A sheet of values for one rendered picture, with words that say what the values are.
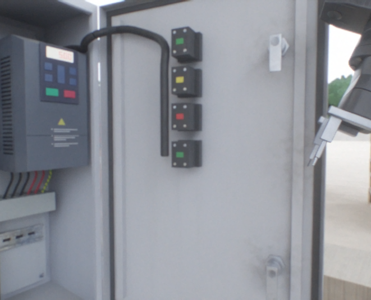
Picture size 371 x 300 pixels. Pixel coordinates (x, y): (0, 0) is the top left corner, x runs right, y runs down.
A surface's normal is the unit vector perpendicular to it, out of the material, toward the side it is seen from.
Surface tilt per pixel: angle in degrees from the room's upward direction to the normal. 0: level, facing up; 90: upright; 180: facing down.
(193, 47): 90
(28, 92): 90
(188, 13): 90
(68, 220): 90
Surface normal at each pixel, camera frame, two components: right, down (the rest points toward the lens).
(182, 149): -0.41, 0.05
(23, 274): 0.80, 0.03
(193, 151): 0.91, 0.02
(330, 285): -0.62, 0.03
